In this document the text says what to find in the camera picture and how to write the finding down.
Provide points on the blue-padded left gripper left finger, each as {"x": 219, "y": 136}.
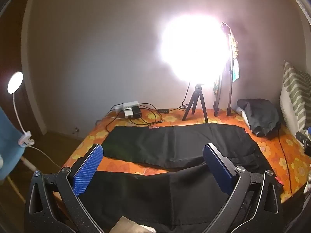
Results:
{"x": 73, "y": 181}

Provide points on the blue chair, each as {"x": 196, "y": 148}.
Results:
{"x": 10, "y": 150}

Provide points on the black inline cable controller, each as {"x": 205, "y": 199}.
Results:
{"x": 163, "y": 110}

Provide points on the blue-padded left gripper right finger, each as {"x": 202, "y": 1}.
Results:
{"x": 232, "y": 180}

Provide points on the orange floral bed sheet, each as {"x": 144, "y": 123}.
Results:
{"x": 283, "y": 151}

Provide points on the white power strip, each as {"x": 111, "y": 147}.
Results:
{"x": 124, "y": 106}

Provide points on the green striped pillow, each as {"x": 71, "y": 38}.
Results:
{"x": 295, "y": 99}

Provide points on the dark folded garment pile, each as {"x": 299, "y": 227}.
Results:
{"x": 261, "y": 115}

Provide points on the white power adapter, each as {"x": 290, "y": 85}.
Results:
{"x": 128, "y": 113}

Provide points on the white clip-on desk lamp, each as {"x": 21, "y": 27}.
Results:
{"x": 15, "y": 87}

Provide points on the small black tripod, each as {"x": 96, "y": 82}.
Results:
{"x": 197, "y": 95}

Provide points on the black power adapter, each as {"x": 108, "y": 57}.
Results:
{"x": 137, "y": 114}

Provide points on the bright studio light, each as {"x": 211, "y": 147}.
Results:
{"x": 195, "y": 47}

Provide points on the black pants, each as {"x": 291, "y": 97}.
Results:
{"x": 186, "y": 196}

